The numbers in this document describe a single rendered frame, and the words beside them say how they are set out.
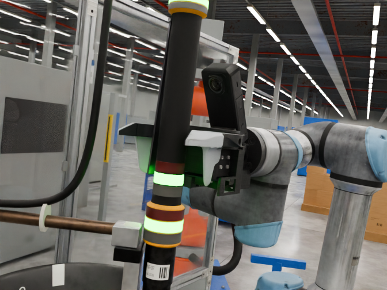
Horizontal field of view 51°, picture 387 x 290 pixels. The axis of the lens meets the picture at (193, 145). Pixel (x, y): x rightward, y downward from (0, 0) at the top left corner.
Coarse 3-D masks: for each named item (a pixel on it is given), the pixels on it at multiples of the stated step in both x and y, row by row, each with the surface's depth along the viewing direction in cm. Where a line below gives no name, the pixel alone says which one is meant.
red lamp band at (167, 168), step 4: (156, 160) 45; (156, 164) 45; (160, 164) 44; (164, 164) 44; (168, 164) 44; (172, 164) 44; (176, 164) 44; (180, 164) 44; (184, 164) 45; (156, 168) 45; (160, 168) 44; (164, 168) 44; (168, 168) 44; (172, 168) 44; (176, 168) 44; (180, 168) 44; (184, 168) 45; (164, 172) 44; (168, 172) 44; (172, 172) 44; (176, 172) 44; (180, 172) 44
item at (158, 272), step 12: (156, 252) 44; (168, 252) 45; (144, 264) 45; (156, 264) 44; (168, 264) 45; (144, 276) 45; (156, 276) 44; (168, 276) 45; (144, 288) 45; (156, 288) 45; (168, 288) 45
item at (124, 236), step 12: (120, 228) 44; (132, 228) 44; (120, 240) 44; (132, 240) 44; (120, 252) 44; (132, 252) 44; (144, 252) 48; (132, 264) 45; (132, 276) 45; (132, 288) 45
